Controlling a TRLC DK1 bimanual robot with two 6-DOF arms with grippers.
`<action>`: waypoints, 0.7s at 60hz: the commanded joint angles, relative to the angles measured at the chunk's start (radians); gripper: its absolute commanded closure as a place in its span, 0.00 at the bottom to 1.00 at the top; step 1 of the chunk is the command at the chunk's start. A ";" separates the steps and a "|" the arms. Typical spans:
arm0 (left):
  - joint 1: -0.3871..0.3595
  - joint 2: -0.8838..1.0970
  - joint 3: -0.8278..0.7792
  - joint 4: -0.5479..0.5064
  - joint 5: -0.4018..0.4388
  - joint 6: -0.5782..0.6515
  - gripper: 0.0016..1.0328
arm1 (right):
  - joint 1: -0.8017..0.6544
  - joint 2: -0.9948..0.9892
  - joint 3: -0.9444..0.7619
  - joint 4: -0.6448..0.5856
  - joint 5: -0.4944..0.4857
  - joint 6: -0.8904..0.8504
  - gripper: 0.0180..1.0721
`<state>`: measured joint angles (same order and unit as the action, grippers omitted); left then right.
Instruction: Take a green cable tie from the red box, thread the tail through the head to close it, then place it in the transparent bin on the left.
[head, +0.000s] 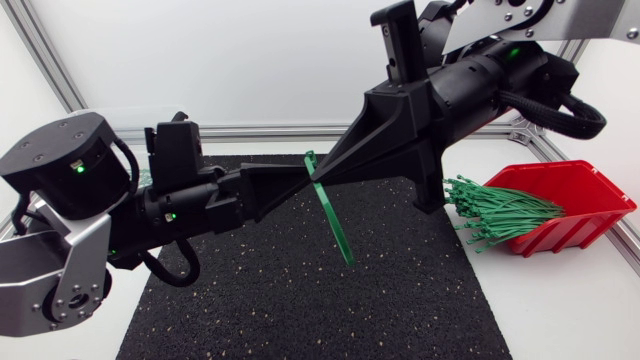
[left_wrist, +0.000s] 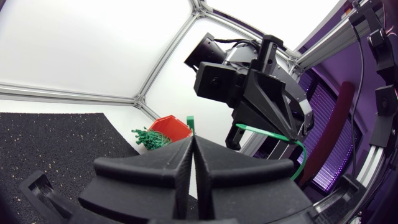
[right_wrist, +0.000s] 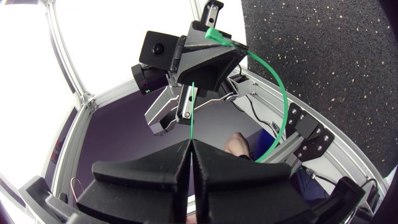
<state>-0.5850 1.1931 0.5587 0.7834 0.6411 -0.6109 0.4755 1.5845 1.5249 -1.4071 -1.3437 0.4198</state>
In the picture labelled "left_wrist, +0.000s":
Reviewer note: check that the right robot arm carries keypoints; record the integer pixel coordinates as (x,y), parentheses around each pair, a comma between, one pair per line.
(242,54)

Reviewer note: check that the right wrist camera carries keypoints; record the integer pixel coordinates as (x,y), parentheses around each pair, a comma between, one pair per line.
(214,81)

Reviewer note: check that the red plastic box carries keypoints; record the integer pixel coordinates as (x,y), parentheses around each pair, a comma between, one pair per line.
(171,127)

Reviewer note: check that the black speckled mat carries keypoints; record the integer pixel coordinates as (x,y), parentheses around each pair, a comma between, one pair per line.
(49,146)

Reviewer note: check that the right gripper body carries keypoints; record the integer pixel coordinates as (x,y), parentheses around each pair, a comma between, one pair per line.
(269,53)

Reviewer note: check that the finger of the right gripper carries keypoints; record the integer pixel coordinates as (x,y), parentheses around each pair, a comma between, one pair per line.
(270,99)
(245,116)

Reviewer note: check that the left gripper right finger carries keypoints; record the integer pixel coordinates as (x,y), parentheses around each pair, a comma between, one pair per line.
(248,189)

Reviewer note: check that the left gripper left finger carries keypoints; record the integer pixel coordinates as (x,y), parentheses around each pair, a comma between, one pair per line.
(146,186)

